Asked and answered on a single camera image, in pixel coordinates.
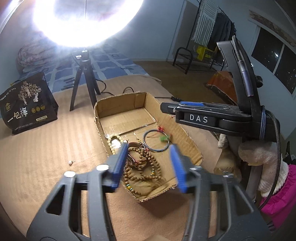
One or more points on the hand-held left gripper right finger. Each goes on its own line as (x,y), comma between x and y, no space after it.
(178,166)

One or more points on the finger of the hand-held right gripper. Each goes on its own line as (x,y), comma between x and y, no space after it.
(167,107)
(192,103)

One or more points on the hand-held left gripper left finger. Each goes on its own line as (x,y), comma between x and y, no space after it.
(120,162)

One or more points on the cardboard box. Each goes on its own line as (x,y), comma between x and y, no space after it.
(180,129)

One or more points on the thin metal bangle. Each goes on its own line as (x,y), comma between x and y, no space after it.
(143,139)

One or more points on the person's right forearm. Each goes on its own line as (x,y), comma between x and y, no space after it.
(282,204)

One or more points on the person's right hand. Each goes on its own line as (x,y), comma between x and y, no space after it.
(266,157)

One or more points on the yellow box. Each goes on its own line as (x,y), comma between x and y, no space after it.
(205,52)

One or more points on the black shoe rack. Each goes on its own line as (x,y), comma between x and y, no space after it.
(182,49)

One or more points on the blue patterned bed sheet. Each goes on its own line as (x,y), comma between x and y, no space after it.
(111,62)

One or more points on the dark hanging clothes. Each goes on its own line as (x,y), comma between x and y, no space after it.
(222,30)

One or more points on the black clothes rack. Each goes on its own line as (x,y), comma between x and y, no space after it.
(192,23)

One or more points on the striped white towel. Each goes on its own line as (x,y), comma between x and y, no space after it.
(205,23)

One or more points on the dark window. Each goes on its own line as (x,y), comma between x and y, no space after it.
(266,51)

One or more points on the black tripod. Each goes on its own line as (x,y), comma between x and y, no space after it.
(85,69)

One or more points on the black printed bag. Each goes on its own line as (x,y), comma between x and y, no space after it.
(27,109)

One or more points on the folded floral quilt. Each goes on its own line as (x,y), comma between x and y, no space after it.
(34,55)

